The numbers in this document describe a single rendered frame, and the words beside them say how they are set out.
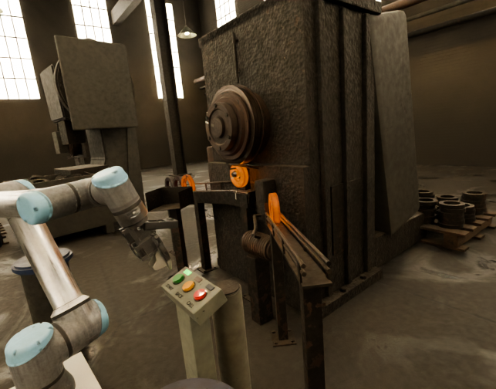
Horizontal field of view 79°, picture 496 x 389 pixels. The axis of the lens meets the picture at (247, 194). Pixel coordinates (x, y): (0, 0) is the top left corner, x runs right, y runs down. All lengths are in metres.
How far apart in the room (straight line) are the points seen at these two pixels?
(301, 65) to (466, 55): 6.09
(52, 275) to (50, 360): 0.30
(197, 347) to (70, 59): 3.69
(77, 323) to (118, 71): 3.50
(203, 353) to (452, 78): 7.12
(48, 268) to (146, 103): 11.21
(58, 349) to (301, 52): 1.63
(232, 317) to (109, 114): 3.50
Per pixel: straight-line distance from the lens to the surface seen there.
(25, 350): 1.37
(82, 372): 1.59
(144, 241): 0.98
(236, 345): 1.25
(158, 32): 9.24
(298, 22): 1.71
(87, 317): 1.45
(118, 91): 4.39
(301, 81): 1.66
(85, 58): 4.33
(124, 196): 0.93
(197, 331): 1.07
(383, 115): 2.21
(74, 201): 0.99
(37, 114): 11.62
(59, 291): 1.46
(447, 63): 7.66
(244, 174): 1.84
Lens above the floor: 1.08
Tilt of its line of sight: 12 degrees down
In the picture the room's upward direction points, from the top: 5 degrees counter-clockwise
